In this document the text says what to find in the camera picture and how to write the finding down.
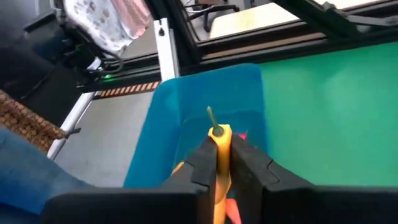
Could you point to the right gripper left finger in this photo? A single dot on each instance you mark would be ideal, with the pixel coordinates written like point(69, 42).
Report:
point(140, 205)

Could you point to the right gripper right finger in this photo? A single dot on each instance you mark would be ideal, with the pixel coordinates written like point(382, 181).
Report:
point(295, 205)

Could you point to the long orange chili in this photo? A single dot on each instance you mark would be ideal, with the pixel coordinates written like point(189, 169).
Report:
point(224, 149)

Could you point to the orange-red chili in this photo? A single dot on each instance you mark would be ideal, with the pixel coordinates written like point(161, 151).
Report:
point(233, 211)

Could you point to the green table mat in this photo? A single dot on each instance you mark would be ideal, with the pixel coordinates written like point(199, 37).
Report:
point(326, 118)

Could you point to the white tube leg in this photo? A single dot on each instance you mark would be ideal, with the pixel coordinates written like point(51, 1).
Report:
point(73, 121)

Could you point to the person's leg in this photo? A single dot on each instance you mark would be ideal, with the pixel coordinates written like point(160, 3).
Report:
point(28, 177)

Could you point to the black-orange hazard tape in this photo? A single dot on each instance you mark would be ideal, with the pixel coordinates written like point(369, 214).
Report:
point(130, 89)

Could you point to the dark teal basket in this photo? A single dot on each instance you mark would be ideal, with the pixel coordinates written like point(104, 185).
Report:
point(217, 93)

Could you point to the brown woven mat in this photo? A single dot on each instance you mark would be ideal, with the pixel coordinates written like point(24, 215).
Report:
point(25, 121)

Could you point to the white patterned cloth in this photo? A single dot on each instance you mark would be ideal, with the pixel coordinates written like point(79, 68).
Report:
point(102, 21)

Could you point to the black chair base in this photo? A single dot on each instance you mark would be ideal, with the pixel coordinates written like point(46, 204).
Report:
point(214, 11)

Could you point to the white metal bracket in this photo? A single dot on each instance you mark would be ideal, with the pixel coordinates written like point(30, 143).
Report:
point(166, 49)

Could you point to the black metal rig frame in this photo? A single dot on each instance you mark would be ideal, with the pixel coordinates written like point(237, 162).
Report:
point(280, 46)

